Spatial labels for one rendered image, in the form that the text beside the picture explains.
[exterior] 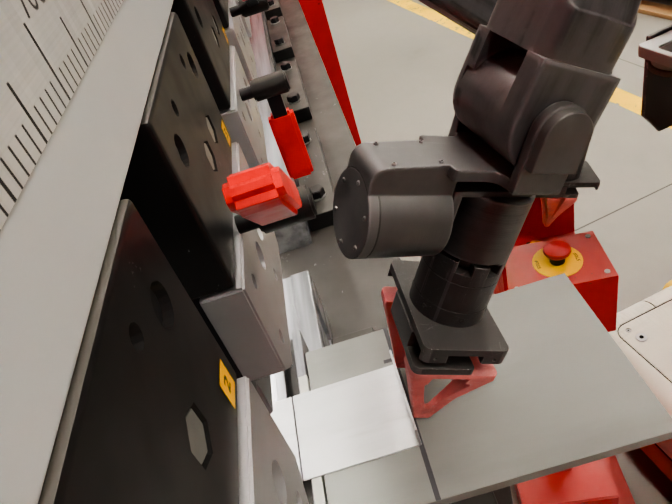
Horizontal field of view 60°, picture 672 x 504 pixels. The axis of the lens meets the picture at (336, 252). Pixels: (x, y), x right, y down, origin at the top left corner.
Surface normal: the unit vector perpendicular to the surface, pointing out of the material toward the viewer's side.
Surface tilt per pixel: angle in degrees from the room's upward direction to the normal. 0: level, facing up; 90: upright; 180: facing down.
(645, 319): 0
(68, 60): 90
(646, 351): 0
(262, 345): 90
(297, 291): 0
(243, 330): 90
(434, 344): 27
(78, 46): 90
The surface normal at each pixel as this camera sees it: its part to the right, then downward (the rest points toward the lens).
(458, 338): 0.19, -0.81
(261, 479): 0.95, -0.30
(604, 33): 0.37, 0.57
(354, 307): -0.26, -0.74
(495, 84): -0.69, -0.40
